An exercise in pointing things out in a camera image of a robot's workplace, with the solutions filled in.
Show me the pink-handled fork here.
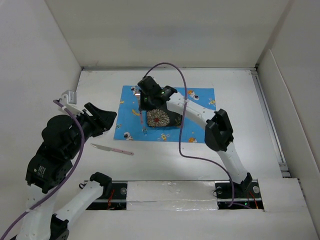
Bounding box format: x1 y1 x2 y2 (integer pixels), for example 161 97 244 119
134 85 144 125

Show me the black floral square plate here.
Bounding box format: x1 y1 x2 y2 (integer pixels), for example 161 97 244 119
146 106 182 128

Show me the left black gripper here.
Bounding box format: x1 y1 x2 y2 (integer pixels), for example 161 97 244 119
66 101 117 157

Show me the pink-handled knife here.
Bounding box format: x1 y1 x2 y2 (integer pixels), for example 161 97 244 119
91 143 134 156

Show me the blue space-print placemat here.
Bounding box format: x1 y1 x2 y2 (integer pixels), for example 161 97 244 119
113 85 216 143

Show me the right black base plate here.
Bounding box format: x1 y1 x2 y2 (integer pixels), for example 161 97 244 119
212 179 264 210

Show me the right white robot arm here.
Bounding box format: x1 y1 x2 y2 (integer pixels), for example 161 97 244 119
137 76 253 197

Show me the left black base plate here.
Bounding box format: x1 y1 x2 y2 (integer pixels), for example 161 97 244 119
86 181 128 211

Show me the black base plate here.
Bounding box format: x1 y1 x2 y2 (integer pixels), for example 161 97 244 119
86 181 128 211
212 179 264 210

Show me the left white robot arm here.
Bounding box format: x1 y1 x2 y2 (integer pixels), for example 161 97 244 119
15 91 117 240

